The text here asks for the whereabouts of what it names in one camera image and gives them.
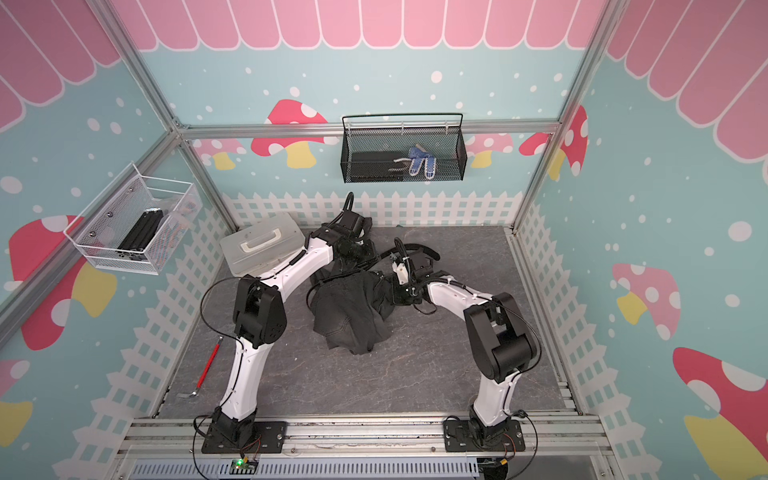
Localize black trousers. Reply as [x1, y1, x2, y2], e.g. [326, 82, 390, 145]
[309, 273, 395, 355]

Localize black leather belt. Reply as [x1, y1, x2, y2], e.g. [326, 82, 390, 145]
[305, 237, 434, 309]

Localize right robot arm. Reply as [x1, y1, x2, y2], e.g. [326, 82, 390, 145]
[383, 245, 541, 451]

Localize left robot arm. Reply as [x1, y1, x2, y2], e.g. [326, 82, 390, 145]
[206, 208, 374, 450]

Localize black box in basket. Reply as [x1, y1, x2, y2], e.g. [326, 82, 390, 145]
[344, 152, 406, 183]

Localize white plastic toolbox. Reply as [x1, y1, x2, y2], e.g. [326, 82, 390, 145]
[220, 212, 305, 277]

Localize blue white gloves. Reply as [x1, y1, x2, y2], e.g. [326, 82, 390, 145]
[391, 144, 437, 181]

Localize green lit circuit board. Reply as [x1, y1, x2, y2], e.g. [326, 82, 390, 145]
[229, 457, 259, 476]

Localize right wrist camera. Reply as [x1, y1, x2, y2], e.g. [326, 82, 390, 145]
[392, 260, 410, 285]

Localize black wire wall basket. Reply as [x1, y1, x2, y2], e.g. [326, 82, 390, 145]
[340, 112, 468, 183]

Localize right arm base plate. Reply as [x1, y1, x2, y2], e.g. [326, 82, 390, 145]
[442, 416, 526, 453]

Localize red handled tool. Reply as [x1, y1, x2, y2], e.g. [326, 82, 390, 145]
[177, 335, 224, 399]

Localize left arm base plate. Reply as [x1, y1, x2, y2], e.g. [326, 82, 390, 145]
[201, 421, 288, 455]

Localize white wire wall basket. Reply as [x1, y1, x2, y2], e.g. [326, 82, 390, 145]
[64, 164, 202, 275]

